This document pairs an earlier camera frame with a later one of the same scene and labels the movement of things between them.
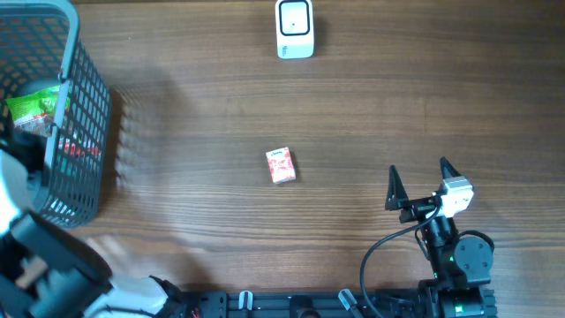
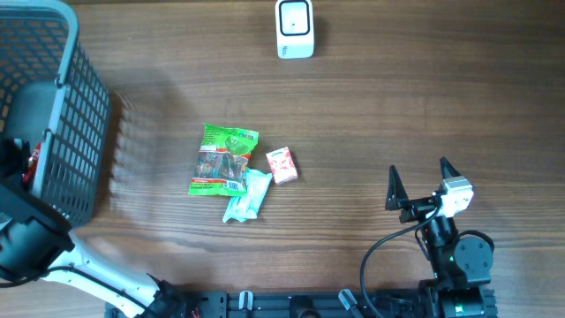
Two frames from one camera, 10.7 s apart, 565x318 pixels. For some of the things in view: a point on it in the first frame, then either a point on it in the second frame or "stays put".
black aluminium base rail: [312, 304] stays put
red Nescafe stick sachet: [76, 151] -> [33, 162]
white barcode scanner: [294, 21] stays put
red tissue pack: [281, 165] stays put
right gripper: [398, 199] stays put
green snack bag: [35, 111] -> [222, 162]
